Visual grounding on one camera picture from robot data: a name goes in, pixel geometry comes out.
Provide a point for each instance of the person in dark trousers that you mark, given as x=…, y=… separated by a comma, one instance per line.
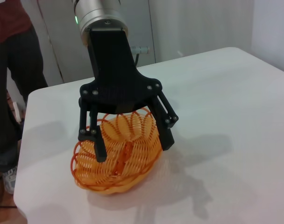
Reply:
x=13, y=70

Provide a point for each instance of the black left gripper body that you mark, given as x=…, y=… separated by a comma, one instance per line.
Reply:
x=114, y=70

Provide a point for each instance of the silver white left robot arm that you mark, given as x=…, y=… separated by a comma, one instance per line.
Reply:
x=97, y=14

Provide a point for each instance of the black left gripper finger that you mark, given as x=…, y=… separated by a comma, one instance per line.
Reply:
x=100, y=147
x=165, y=135

